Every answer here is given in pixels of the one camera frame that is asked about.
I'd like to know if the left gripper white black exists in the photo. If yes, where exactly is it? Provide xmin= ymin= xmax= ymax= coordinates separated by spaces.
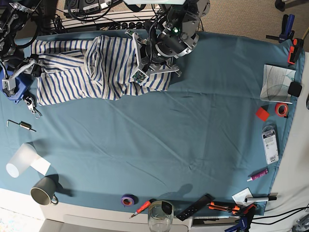
xmin=125 ymin=30 xmax=181 ymax=84

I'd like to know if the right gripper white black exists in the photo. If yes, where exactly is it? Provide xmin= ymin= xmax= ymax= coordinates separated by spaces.
xmin=1 ymin=54 xmax=41 ymax=91

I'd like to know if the blue white striped T-shirt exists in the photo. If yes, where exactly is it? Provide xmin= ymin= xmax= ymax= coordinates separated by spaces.
xmin=30 ymin=35 xmax=171 ymax=105

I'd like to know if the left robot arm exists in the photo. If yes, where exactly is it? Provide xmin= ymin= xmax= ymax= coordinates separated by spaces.
xmin=126 ymin=0 xmax=210 ymax=85

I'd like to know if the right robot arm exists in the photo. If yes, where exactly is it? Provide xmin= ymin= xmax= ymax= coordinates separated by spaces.
xmin=0 ymin=0 xmax=41 ymax=93

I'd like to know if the blue clamp block black knob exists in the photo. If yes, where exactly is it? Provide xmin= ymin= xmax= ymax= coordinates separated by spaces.
xmin=0 ymin=61 xmax=33 ymax=104

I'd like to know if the metal carabiner key clip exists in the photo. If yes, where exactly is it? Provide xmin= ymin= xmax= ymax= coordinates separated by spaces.
xmin=23 ymin=95 xmax=42 ymax=119

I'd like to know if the black power strip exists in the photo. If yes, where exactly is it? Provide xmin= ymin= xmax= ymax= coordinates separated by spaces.
xmin=105 ymin=21 xmax=144 ymax=30

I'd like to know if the black hex key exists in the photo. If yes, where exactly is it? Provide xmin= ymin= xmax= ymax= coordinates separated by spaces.
xmin=6 ymin=120 xmax=20 ymax=127

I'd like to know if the teal table cloth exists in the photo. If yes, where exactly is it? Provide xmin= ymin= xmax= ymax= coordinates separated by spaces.
xmin=0 ymin=32 xmax=291 ymax=212

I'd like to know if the red cube block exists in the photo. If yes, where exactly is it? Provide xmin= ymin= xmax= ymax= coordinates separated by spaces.
xmin=255 ymin=106 xmax=270 ymax=122

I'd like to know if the grey ceramic mug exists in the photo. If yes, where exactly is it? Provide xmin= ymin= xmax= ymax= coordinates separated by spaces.
xmin=30 ymin=177 xmax=58 ymax=206

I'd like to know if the grey patterned notebook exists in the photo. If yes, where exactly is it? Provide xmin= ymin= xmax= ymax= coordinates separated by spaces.
xmin=260 ymin=64 xmax=296 ymax=104

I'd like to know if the purple tape roll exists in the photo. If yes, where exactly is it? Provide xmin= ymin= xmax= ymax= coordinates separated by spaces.
xmin=121 ymin=194 xmax=138 ymax=207

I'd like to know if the clear plastic bit case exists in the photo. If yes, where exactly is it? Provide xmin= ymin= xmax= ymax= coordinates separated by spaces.
xmin=262 ymin=125 xmax=279 ymax=165

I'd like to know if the red tape roll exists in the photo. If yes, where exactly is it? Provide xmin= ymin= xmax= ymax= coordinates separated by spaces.
xmin=275 ymin=102 xmax=289 ymax=118

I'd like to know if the blue spring clamp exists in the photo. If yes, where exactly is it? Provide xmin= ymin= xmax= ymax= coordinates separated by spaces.
xmin=266 ymin=14 xmax=295 ymax=43

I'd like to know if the black remote control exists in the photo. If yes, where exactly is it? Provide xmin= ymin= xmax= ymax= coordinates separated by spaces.
xmin=176 ymin=194 xmax=214 ymax=221

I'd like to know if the clear glass jar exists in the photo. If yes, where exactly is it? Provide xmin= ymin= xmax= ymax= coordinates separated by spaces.
xmin=148 ymin=200 xmax=174 ymax=232

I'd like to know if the orange black clamp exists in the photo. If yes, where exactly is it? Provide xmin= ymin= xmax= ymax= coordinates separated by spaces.
xmin=288 ymin=38 xmax=304 ymax=65

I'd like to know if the black square box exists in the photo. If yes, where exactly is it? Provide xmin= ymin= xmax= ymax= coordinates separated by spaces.
xmin=288 ymin=81 xmax=302 ymax=98

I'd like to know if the purple glue tube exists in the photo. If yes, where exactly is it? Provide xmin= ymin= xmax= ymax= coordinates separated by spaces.
xmin=247 ymin=168 xmax=268 ymax=182

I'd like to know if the white paper card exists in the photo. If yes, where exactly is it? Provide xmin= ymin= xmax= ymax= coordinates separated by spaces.
xmin=232 ymin=188 xmax=253 ymax=206

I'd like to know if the orange black utility knife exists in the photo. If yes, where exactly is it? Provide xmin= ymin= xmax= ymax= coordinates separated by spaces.
xmin=207 ymin=202 xmax=240 ymax=215

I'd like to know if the white marker pen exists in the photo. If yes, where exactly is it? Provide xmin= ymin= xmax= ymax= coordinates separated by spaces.
xmin=244 ymin=196 xmax=277 ymax=203

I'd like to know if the blue black bar clamp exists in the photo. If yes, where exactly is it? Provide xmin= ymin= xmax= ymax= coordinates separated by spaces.
xmin=225 ymin=203 xmax=257 ymax=232

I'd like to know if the orange handled screwdriver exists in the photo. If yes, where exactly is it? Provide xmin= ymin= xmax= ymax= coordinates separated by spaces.
xmin=130 ymin=199 xmax=156 ymax=218

